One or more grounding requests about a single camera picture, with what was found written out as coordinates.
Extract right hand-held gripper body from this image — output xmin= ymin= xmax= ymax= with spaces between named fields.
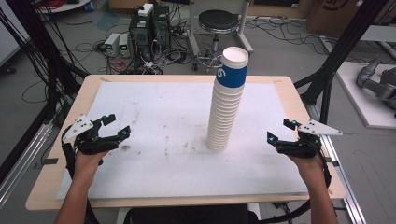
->
xmin=276 ymin=119 xmax=344 ymax=159

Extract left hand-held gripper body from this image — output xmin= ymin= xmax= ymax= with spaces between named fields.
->
xmin=61 ymin=114 xmax=121 ymax=156

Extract stack of white paper cups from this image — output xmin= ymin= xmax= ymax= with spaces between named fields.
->
xmin=205 ymin=46 xmax=250 ymax=153

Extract person's right hand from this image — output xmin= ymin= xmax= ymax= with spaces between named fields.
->
xmin=287 ymin=153 xmax=327 ymax=184

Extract person's left hand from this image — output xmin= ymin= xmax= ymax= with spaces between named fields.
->
xmin=73 ymin=148 xmax=110 ymax=185

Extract white table mat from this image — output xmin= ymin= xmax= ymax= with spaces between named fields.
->
xmin=56 ymin=81 xmax=309 ymax=201

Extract white platform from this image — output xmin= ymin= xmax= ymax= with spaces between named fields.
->
xmin=335 ymin=61 xmax=396 ymax=131

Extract grey power supply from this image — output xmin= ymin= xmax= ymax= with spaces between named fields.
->
xmin=118 ymin=33 xmax=132 ymax=58
xmin=104 ymin=33 xmax=121 ymax=58

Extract black computer tower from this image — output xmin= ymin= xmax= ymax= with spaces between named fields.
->
xmin=128 ymin=12 xmax=155 ymax=62
xmin=152 ymin=5 xmax=172 ymax=51

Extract person's dark trousers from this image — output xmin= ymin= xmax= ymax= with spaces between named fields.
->
xmin=123 ymin=204 xmax=260 ymax=224

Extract brown cardboard box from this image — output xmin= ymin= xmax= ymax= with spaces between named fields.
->
xmin=305 ymin=0 xmax=388 ymax=40

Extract white box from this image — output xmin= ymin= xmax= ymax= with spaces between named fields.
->
xmin=137 ymin=3 xmax=155 ymax=18

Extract round white table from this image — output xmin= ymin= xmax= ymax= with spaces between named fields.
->
xmin=36 ymin=0 xmax=92 ymax=15

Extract black round stool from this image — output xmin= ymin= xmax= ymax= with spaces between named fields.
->
xmin=191 ymin=8 xmax=241 ymax=73

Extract white board panel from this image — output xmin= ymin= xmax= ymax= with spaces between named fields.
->
xmin=0 ymin=0 xmax=31 ymax=67

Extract aluminium rail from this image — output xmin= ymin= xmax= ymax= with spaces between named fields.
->
xmin=305 ymin=102 xmax=368 ymax=224
xmin=0 ymin=120 xmax=54 ymax=207

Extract black frame post with cables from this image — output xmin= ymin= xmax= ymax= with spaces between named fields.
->
xmin=0 ymin=0 xmax=90 ymax=127

